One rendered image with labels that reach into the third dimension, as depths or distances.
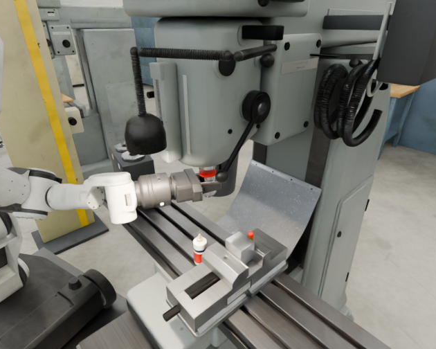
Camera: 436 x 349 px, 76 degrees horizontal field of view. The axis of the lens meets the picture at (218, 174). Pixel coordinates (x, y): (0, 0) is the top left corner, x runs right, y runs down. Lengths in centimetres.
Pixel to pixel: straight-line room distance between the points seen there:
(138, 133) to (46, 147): 193
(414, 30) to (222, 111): 37
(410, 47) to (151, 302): 91
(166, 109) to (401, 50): 46
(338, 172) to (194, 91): 59
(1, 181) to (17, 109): 154
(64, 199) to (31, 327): 71
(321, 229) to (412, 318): 130
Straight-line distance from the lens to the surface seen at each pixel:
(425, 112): 482
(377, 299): 229
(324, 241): 115
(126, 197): 71
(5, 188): 80
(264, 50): 49
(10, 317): 152
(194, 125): 59
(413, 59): 65
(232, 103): 61
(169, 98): 60
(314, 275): 126
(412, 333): 222
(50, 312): 143
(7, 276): 142
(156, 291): 99
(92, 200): 79
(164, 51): 45
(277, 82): 68
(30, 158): 240
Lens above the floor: 162
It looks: 29 degrees down
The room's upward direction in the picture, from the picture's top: straight up
